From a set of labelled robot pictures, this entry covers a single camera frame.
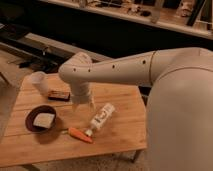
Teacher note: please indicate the white squeeze bottle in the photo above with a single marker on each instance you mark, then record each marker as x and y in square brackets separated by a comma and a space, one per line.
[100, 118]

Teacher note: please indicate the wooden table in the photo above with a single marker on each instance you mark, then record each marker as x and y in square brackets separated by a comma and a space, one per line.
[124, 131]

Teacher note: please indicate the dark brown block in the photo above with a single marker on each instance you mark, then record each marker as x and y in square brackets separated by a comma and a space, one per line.
[59, 95]

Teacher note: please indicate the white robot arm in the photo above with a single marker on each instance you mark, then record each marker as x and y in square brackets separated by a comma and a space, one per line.
[179, 107]

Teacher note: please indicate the orange carrot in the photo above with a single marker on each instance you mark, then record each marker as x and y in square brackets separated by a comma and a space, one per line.
[79, 135]

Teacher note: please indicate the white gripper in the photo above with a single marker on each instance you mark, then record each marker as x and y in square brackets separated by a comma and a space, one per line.
[81, 94]

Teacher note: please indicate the beige sponge in bowl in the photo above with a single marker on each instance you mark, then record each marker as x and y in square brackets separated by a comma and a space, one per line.
[44, 120]

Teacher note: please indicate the long wooden shelf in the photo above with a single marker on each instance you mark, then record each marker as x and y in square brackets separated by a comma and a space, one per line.
[163, 18]

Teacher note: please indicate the dark brown bowl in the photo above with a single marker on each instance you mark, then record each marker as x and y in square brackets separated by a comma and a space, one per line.
[32, 115]

